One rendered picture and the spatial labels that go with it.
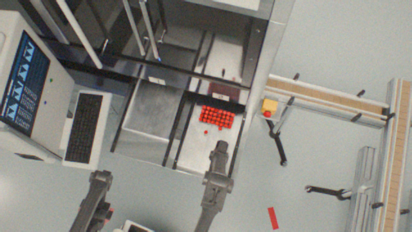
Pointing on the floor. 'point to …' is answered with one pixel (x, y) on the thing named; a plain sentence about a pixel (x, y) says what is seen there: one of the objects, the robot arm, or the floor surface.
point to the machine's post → (268, 52)
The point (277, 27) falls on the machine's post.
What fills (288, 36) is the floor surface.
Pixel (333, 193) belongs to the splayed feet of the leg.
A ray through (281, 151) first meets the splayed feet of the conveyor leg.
